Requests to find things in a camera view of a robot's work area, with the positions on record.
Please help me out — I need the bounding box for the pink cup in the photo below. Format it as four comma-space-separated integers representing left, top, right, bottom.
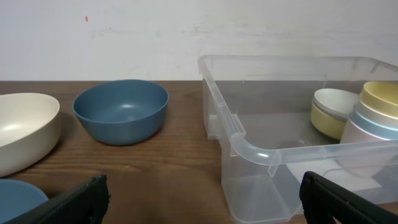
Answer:
337, 120, 397, 177

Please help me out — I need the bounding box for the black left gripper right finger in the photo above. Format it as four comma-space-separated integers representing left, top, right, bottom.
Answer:
299, 171, 397, 224

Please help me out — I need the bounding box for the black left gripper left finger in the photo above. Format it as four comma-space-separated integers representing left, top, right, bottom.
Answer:
6, 175, 111, 224

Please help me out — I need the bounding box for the white small bowl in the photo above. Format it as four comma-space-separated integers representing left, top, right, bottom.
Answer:
313, 88, 359, 119

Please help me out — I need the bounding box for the blue large bowl near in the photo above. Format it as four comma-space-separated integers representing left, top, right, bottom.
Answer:
1, 179, 49, 223

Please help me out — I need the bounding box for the yellow cup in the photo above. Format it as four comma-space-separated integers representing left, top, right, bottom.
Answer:
359, 82, 397, 118

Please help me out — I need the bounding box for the clear plastic storage bin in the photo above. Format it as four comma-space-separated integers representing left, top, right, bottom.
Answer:
198, 55, 397, 223

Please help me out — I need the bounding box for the cream large bowl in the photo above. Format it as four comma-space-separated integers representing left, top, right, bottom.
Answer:
1, 93, 61, 177

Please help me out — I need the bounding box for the cream cup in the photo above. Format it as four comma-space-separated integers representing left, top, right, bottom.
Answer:
354, 101, 397, 129

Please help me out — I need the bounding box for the blue large bowl far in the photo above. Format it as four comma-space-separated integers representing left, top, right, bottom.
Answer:
72, 80, 169, 146

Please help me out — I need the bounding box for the yellow small bowl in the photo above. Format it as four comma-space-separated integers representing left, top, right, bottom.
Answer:
310, 103, 346, 139

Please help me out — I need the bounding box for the light blue cup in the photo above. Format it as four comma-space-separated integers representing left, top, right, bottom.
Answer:
349, 111, 397, 140

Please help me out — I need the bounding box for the blue large bowl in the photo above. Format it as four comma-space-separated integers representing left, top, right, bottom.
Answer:
72, 80, 169, 146
1, 179, 49, 223

